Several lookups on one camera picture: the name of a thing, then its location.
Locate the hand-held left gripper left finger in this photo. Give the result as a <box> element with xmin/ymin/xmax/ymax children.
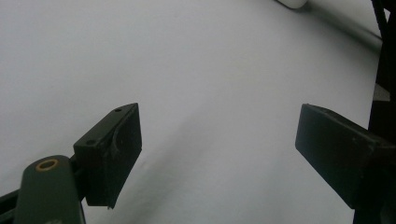
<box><xmin>73</xmin><ymin>103</ymin><xmax>143</xmax><ymax>209</ymax></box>

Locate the white board sheet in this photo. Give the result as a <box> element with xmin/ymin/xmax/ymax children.
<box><xmin>0</xmin><ymin>0</ymin><xmax>384</xmax><ymax>224</ymax></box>

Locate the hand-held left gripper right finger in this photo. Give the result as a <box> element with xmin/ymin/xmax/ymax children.
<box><xmin>294</xmin><ymin>103</ymin><xmax>396</xmax><ymax>224</ymax></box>

